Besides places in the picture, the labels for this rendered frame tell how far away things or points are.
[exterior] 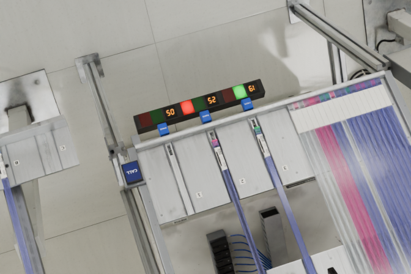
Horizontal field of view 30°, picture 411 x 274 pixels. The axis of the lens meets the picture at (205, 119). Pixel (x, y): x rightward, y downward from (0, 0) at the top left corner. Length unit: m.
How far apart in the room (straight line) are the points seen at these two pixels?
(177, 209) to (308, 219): 0.54
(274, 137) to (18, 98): 0.98
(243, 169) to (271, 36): 0.88
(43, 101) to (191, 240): 0.74
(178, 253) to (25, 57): 0.82
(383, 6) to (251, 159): 1.08
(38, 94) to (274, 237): 0.91
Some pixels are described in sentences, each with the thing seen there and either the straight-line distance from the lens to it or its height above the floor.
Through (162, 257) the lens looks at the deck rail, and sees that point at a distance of 1.77.
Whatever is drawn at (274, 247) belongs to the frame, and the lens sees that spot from 2.17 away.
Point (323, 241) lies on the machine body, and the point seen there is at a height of 0.62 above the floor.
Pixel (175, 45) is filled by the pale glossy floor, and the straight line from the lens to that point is 2.55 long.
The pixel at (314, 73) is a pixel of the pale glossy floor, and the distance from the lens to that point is 2.74.
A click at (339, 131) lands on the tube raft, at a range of 1.90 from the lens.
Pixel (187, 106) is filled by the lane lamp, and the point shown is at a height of 0.65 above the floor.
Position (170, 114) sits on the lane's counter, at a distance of 1.90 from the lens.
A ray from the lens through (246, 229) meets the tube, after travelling 1.79.
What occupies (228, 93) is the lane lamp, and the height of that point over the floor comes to 0.65.
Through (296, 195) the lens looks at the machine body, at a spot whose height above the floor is 0.62.
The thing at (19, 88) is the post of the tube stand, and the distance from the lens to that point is 2.52.
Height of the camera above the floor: 2.37
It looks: 63 degrees down
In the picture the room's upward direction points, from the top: 147 degrees clockwise
